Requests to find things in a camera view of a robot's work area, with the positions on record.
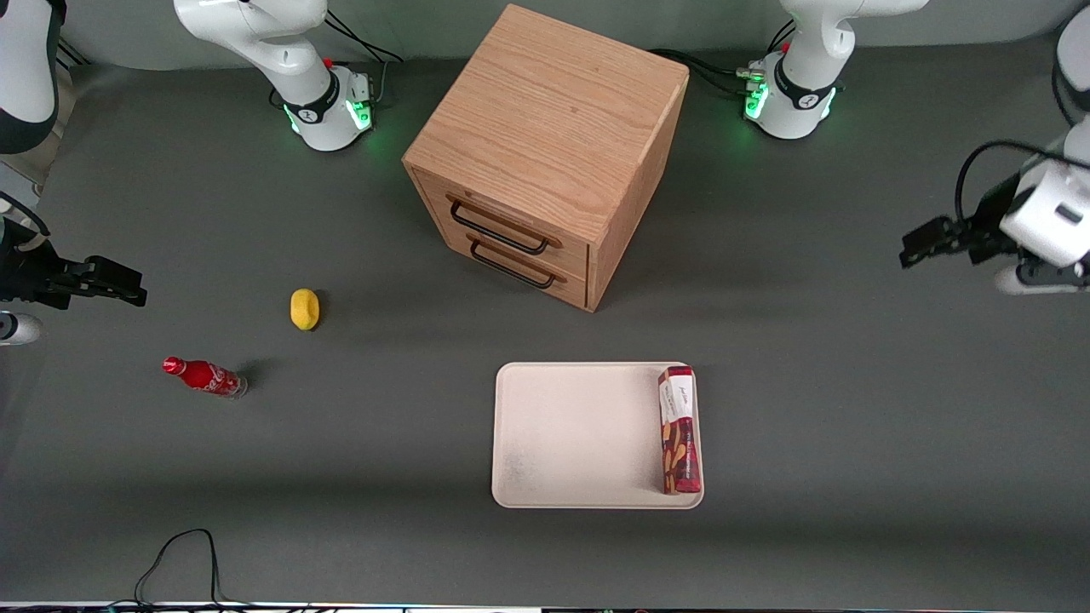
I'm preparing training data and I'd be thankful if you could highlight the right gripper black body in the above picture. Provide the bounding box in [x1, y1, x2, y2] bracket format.
[0, 217, 67, 309]

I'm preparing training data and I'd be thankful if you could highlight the red cookie box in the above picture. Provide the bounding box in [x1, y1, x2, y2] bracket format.
[657, 365, 703, 496]

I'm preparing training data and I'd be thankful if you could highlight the white rectangular tray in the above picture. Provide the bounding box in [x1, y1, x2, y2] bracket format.
[491, 362, 706, 510]

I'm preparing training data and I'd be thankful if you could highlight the red cola bottle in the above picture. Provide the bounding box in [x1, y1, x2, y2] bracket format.
[162, 356, 249, 399]

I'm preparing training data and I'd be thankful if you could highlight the wooden drawer front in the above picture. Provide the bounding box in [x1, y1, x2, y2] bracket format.
[436, 217, 589, 307]
[416, 173, 591, 275]

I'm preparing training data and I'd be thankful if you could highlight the wooden drawer cabinet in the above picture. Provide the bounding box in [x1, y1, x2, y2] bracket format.
[402, 3, 691, 313]

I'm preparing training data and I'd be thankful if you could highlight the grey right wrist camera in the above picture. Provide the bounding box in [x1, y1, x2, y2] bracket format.
[0, 311, 44, 347]

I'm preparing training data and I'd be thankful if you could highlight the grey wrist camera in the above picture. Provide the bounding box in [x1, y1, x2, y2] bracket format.
[0, 311, 44, 347]
[995, 261, 1090, 296]

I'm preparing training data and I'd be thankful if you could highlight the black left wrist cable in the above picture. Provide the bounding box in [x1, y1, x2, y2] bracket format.
[954, 140, 1090, 224]

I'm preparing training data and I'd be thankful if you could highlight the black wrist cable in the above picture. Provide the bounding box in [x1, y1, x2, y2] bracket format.
[0, 192, 50, 238]
[954, 140, 1090, 224]

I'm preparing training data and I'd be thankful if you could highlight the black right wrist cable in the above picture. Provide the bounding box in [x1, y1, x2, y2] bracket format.
[0, 192, 50, 238]

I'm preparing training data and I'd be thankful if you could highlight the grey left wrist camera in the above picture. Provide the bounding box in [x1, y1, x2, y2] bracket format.
[995, 261, 1090, 296]

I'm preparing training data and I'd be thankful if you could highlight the long black looped cable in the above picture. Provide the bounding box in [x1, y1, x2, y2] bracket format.
[132, 529, 256, 610]

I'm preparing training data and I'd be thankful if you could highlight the thick black left base cable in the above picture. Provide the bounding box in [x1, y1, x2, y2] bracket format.
[651, 49, 754, 96]

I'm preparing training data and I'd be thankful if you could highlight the black right arm base cable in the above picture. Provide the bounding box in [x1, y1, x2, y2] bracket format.
[324, 7, 404, 105]

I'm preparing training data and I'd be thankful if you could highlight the black metal drawer handle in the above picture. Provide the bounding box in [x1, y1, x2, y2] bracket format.
[467, 232, 569, 290]
[447, 196, 565, 256]

